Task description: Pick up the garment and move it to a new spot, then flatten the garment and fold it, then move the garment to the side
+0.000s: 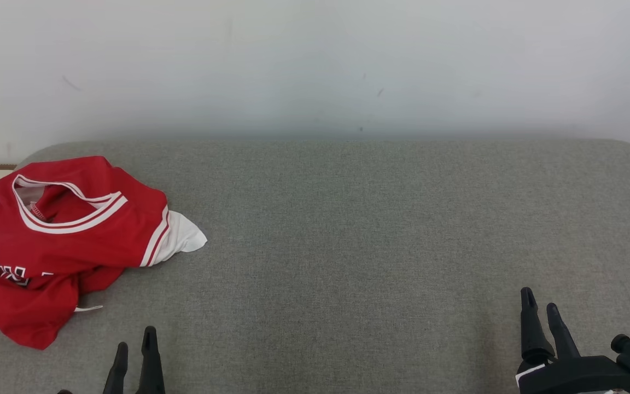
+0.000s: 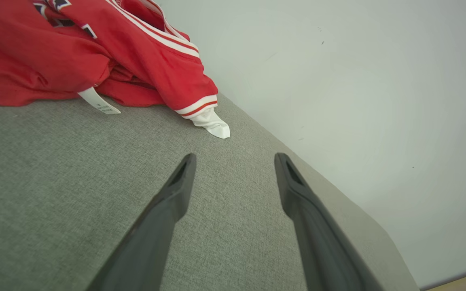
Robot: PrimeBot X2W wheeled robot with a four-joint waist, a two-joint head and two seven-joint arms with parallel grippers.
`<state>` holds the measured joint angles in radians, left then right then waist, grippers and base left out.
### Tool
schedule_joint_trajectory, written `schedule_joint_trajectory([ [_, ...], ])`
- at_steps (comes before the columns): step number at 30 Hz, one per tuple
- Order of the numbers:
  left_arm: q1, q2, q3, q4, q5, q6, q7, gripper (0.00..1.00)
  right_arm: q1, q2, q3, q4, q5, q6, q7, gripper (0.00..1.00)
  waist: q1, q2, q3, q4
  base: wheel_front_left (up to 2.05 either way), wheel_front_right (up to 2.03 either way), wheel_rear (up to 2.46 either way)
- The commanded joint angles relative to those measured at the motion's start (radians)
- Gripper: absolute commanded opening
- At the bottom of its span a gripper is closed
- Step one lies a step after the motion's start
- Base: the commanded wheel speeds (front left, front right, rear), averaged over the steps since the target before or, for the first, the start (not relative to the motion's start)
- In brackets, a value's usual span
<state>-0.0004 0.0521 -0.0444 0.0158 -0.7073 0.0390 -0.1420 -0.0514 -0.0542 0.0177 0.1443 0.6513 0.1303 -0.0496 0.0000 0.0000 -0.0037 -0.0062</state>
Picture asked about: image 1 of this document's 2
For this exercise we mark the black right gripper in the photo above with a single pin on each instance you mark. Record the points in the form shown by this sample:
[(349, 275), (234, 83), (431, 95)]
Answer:
[(577, 377)]

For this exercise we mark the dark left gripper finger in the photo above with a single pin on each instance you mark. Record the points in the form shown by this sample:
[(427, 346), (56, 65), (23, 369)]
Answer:
[(151, 366), (118, 372)]

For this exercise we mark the red shorts with white stripe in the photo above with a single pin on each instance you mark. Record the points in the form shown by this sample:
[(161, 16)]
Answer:
[(30, 317)]

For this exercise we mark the red basketball jersey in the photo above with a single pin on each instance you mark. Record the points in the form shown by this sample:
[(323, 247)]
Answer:
[(85, 235)]

